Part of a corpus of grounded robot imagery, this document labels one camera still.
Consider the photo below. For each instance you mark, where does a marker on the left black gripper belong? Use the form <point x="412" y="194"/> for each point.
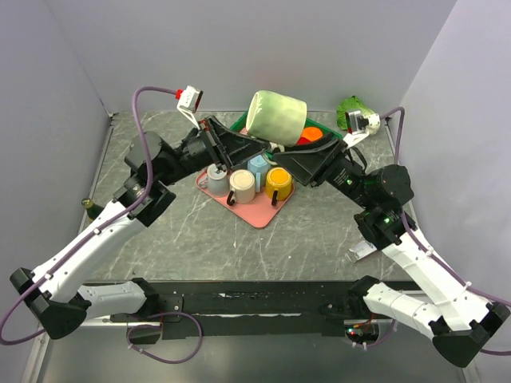
<point x="238" y="148"/>

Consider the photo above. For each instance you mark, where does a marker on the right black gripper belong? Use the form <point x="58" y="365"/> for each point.
<point x="313" y="165"/>

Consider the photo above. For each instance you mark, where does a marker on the light blue mug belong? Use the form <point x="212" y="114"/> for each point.
<point x="259" y="168"/>

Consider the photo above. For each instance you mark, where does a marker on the yellow mug black handle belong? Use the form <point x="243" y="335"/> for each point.
<point x="278" y="185"/>

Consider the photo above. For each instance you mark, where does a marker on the cream mug black handle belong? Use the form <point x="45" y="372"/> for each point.
<point x="242" y="187"/>

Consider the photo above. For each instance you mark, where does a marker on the grey mug pink rim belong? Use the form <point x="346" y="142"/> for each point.
<point x="215" y="180"/>

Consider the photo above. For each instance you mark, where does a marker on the light green mug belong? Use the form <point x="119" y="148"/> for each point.
<point x="276" y="118"/>

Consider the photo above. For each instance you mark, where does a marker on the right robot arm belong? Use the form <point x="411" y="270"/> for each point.
<point x="457" y="318"/>

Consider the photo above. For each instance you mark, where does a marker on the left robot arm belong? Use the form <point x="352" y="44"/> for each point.
<point x="55" y="291"/>

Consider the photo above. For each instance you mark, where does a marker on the red bell pepper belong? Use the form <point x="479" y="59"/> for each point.
<point x="302" y="141"/>

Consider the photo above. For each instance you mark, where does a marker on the green plastic basket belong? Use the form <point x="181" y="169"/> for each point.
<point x="239" y="126"/>

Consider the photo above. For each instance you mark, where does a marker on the orange fruit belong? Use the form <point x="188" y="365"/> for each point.
<point x="312" y="133"/>

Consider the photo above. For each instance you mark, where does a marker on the pink tray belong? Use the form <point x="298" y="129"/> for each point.
<point x="258" y="213"/>

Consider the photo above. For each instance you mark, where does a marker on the lettuce head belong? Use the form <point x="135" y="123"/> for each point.
<point x="348" y="104"/>

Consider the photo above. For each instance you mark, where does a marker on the white printed card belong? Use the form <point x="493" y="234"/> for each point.
<point x="361" y="250"/>

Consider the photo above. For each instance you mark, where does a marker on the green glass bottle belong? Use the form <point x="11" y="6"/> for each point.
<point x="92" y="209"/>

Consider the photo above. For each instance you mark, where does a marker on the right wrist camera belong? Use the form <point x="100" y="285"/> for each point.
<point x="360" y="126"/>

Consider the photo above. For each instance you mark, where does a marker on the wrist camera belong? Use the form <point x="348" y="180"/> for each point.
<point x="188" y="101"/>
<point x="360" y="126"/>

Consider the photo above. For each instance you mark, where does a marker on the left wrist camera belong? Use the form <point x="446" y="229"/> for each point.
<point x="188" y="101"/>

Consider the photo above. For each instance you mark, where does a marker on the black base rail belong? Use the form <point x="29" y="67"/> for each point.
<point x="242" y="308"/>

